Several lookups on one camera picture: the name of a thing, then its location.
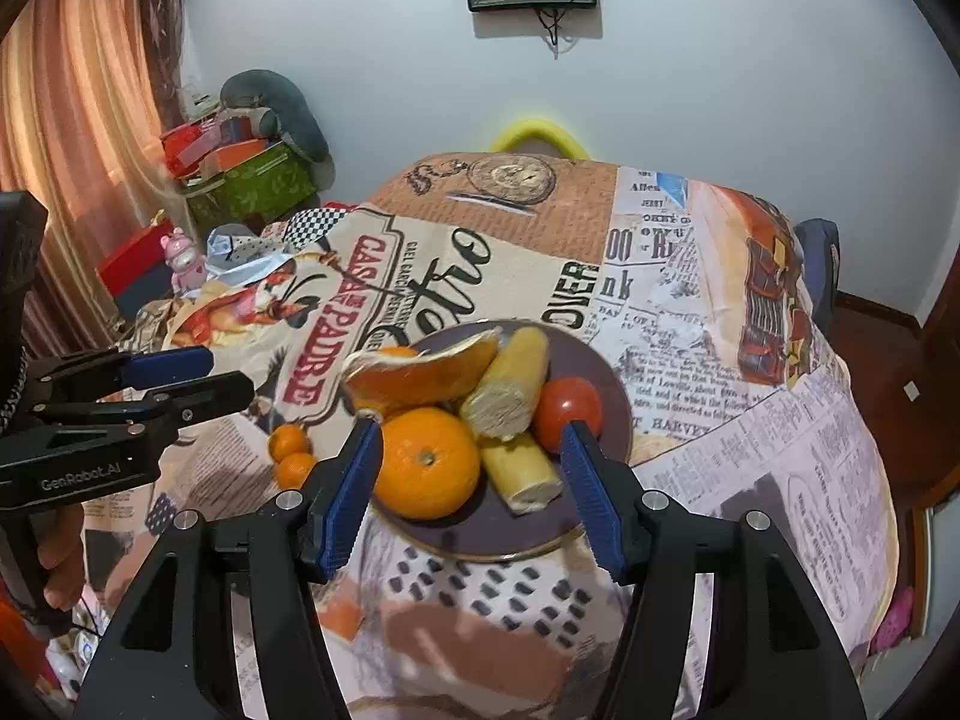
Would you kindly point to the black white checkered cloth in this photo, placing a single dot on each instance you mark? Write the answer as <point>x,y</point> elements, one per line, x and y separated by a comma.
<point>315,223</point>

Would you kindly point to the dark blue chair back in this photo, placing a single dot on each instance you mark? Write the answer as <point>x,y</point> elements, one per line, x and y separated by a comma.
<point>816,270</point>

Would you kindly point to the small tangerine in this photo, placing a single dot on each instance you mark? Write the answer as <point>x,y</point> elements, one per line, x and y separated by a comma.
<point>296,471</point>
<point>289,441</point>

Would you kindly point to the pink cloth item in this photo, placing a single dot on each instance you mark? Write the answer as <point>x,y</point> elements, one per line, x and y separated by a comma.
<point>892,619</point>

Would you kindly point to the orange slice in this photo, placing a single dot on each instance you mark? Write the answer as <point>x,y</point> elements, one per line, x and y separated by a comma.
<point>427,382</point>

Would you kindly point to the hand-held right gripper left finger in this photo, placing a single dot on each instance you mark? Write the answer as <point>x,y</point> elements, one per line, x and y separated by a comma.
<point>349,499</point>

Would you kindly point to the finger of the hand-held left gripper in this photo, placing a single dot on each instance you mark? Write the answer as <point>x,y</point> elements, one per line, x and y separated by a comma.
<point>210,394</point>
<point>169,366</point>

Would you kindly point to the white crumpled cloth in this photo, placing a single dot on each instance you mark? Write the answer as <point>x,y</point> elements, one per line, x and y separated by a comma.
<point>240,259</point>

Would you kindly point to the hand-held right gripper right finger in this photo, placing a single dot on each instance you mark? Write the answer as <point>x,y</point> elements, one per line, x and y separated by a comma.
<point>592,499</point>

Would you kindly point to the purple plate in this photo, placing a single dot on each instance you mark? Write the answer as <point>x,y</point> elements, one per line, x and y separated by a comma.
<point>487,532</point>

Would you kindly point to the orange with sticker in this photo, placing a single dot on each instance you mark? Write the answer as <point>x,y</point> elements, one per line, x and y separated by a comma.
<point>397,352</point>

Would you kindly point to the newspaper print tablecloth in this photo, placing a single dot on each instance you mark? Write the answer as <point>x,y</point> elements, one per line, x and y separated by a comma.
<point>712,360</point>

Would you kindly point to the grey plush pillow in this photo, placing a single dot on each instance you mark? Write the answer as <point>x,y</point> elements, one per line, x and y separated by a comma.
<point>289,109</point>

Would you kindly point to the person's left hand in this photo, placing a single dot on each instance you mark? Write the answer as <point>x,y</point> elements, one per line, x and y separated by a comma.
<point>64,555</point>

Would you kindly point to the large orange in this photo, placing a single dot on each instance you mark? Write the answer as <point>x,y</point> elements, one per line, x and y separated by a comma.
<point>427,465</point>

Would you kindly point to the pile of red gift boxes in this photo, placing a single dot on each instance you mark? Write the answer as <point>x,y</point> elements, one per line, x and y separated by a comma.
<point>214,142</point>

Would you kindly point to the yellow chair back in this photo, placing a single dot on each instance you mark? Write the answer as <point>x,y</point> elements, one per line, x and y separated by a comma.
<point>536,127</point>

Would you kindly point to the yellow corn piece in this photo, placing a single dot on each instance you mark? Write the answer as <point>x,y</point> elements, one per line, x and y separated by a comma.
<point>510,382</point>
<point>525,472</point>

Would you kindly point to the red tomato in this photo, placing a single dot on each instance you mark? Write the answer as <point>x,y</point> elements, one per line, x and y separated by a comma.
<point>566,409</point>

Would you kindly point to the brown patterned curtain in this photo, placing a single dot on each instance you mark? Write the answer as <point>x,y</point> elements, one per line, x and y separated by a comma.
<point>172,37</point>

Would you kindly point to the pink toy figure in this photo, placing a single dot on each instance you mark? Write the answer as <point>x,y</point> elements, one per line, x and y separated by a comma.
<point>182,259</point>

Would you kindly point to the brown wooden door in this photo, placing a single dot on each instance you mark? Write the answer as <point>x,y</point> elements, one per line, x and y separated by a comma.
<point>946,330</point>

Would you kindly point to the red box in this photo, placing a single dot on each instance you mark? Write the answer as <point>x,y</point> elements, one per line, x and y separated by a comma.
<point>135,262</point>

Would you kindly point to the pink striped curtain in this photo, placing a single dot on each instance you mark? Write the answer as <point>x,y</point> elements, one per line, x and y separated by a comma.
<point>75,90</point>

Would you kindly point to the green patterned box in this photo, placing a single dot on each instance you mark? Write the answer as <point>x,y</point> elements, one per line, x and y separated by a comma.
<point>255,191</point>

